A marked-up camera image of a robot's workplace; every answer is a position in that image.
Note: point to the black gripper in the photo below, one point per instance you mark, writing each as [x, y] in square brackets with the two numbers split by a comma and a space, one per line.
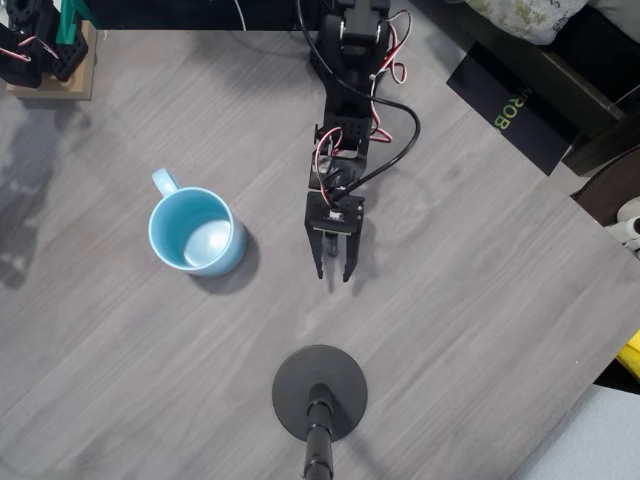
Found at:
[316, 248]

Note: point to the light blue mug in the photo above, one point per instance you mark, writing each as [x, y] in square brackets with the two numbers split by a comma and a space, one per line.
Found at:
[170, 230]

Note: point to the black box with green letters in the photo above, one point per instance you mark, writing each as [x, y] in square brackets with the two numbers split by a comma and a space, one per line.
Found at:
[480, 85]

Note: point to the dark round chair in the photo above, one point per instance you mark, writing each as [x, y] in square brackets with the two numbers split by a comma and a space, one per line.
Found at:
[610, 195]

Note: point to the white gadget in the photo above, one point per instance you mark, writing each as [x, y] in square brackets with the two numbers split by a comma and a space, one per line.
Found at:
[631, 207]

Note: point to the camouflage pillow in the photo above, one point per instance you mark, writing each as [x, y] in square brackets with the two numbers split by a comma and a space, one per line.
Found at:
[525, 20]

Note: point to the yellow object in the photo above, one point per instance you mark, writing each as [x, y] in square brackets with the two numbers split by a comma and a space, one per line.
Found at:
[632, 355]

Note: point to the light grey bedding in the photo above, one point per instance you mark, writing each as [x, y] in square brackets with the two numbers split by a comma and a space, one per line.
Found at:
[600, 440]

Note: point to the wooden base board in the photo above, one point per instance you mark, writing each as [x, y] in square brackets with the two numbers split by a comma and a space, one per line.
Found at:
[50, 92]

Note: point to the green clamp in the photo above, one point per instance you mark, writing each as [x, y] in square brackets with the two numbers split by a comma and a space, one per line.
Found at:
[67, 27]

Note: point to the grey cushion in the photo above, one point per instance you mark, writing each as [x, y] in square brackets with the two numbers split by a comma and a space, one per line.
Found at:
[620, 7]

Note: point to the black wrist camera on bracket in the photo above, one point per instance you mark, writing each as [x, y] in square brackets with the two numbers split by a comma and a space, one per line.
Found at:
[350, 212]

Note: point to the black round-base camera stand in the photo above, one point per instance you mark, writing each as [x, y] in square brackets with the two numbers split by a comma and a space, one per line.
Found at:
[300, 380]

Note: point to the dark furniture frame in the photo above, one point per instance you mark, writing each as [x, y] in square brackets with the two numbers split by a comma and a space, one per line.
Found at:
[590, 100]

